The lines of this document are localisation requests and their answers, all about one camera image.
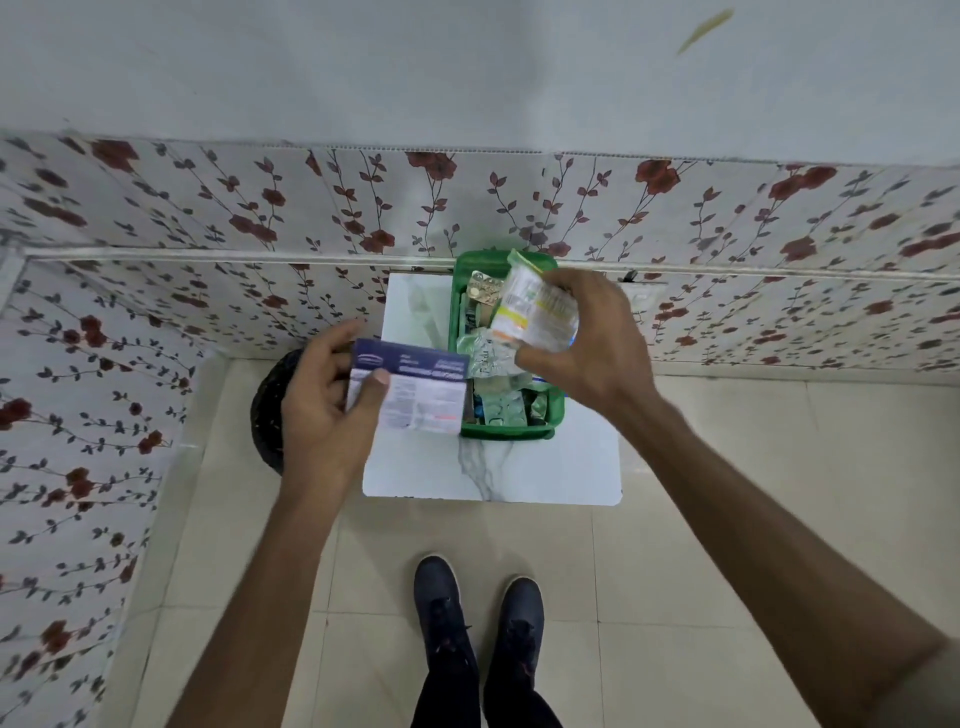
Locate person's left hand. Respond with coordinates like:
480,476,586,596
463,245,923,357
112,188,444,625
280,319,392,499

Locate person's right hand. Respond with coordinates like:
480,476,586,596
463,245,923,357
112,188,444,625
513,267,661,426

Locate blue and white medicine box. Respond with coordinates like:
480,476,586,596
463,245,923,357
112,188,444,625
345,337,472,437

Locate white medicine packet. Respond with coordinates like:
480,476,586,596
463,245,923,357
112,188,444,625
487,249,581,354

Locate person's left forearm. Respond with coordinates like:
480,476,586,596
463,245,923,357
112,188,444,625
165,468,363,728

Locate person's right forearm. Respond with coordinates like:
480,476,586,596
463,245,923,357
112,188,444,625
615,393,951,728

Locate pile of medicine blister strips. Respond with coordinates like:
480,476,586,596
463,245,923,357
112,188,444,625
456,270,552,430

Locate green plastic basket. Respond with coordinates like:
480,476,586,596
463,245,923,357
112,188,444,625
447,249,567,442

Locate black waste bin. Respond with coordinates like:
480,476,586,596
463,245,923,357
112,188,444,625
249,348,310,479

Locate dark blue left shoe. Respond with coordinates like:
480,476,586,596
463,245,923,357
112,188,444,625
413,555,480,680

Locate dark blue shoe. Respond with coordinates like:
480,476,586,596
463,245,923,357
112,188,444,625
489,575,546,680
413,555,480,680

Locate dark blue right shoe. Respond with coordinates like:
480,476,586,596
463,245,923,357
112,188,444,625
489,575,546,680

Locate black trousers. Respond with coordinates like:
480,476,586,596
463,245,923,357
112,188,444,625
409,645,564,728

